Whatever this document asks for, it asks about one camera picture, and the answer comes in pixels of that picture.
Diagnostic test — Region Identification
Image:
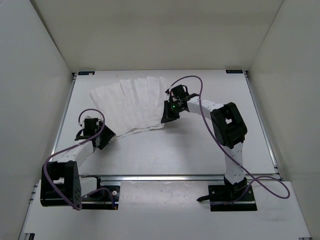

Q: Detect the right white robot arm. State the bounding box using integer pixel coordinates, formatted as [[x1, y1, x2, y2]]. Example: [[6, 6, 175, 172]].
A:
[[161, 85, 248, 200]]

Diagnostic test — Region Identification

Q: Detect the purple cable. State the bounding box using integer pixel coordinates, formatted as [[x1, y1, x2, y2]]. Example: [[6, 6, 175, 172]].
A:
[[42, 108, 118, 211], [165, 74, 291, 206]]

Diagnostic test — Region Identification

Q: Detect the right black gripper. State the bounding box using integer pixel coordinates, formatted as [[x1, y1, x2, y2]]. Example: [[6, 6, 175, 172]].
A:
[[161, 100, 182, 124]]

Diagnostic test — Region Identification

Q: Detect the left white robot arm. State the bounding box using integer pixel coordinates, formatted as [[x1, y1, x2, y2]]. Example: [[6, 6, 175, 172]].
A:
[[40, 117, 117, 211]]

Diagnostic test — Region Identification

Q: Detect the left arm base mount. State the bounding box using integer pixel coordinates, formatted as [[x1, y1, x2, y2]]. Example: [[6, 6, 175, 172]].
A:
[[80, 175, 121, 211]]

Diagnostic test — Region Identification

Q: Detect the blue corner label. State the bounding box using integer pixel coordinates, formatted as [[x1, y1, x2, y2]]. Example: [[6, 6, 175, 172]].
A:
[[225, 69, 243, 74], [77, 71, 95, 76]]

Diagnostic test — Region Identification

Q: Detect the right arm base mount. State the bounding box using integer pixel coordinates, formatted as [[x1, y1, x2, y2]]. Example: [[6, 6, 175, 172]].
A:
[[196, 184, 258, 212]]

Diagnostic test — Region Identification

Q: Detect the right blue corner label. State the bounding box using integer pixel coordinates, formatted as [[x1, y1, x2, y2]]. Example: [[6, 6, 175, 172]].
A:
[[225, 69, 243, 74]]

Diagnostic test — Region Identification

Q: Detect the white pleated skirt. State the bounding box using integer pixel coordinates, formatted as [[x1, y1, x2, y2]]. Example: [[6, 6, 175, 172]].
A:
[[89, 76, 168, 140]]

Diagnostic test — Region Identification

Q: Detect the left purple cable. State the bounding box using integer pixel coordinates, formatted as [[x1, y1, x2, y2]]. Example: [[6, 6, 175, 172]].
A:
[[42, 108, 118, 211]]

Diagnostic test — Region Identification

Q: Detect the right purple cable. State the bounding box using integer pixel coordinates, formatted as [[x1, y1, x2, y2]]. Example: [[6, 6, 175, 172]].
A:
[[165, 74, 291, 206]]

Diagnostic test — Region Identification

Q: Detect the aluminium table frame rail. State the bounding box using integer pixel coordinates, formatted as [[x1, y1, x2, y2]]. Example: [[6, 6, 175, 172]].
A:
[[21, 70, 311, 240]]

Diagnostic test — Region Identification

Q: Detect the left blue corner label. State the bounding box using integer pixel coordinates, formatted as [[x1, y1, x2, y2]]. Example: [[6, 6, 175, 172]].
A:
[[77, 71, 95, 76]]

